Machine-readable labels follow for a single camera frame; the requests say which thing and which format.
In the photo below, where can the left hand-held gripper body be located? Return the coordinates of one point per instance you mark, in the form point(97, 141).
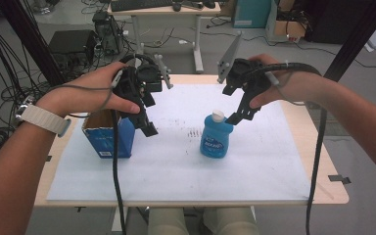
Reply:
point(137, 81)

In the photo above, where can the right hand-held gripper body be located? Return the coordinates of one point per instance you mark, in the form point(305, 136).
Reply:
point(244, 76)

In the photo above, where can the blue bottle with white cap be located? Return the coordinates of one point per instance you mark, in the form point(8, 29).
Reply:
point(213, 137)

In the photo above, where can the blue cardboard box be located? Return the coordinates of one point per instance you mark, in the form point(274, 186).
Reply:
point(101, 140)

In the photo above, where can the person's right hand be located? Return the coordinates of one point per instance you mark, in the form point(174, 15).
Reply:
point(297, 88)

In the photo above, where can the person's left hand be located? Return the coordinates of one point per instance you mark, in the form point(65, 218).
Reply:
point(84, 94)

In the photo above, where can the black computer tower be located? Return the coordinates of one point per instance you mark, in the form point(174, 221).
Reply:
point(109, 32)

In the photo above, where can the white desk with wooden top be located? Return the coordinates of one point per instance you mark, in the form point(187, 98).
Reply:
point(197, 42)

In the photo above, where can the white table mat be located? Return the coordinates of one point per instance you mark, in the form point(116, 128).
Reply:
point(176, 176)

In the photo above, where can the teal box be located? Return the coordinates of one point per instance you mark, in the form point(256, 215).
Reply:
point(251, 13)

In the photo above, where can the brown cardboard box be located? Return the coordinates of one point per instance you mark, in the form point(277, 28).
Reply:
point(290, 29)

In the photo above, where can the black equipment case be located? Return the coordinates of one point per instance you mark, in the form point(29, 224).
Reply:
point(71, 42)

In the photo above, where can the black keyboard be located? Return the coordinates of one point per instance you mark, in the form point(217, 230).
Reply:
point(140, 5)

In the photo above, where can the black computer mouse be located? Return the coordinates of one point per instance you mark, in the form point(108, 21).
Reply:
point(176, 6)

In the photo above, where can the grey ribbed floor mat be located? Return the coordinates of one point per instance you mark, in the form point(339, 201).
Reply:
point(331, 127)

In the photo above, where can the wristwatch with white band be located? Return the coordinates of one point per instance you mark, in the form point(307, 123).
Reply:
point(42, 119)

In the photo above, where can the person's beige trousers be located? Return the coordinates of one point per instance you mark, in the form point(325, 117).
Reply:
point(166, 223)

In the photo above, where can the black tape piece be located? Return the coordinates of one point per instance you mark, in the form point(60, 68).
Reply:
point(338, 178)

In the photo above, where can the black metal frame post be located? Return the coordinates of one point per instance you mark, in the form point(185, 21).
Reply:
point(362, 32)
point(29, 39)

